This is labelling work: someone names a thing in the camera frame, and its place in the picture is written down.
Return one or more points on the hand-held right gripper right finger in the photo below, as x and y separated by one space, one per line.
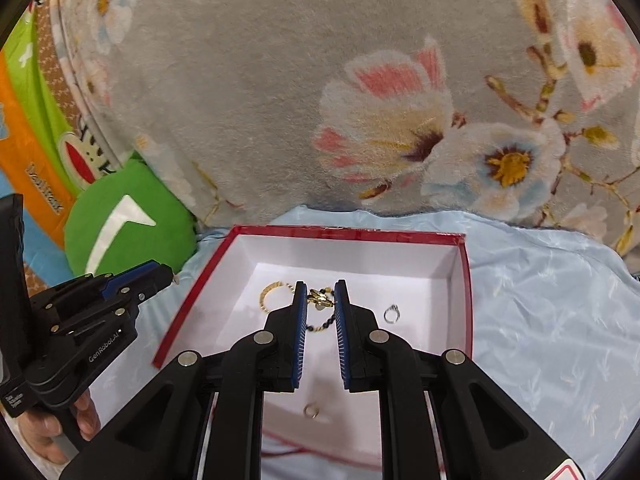
342 340

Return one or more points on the colourful printed blanket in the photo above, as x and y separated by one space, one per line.
30 125

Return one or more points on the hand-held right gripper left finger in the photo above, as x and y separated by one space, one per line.
300 335

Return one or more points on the red jewelry box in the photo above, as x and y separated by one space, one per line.
400 270

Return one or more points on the grey floral blanket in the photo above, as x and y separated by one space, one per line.
250 85

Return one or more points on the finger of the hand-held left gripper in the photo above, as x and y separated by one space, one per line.
145 287
125 276

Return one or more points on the light blue palm print sheet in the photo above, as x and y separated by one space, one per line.
540 310

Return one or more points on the person's left hand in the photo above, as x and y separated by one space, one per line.
87 420

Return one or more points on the green pillow with white stripe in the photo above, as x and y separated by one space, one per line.
165 195

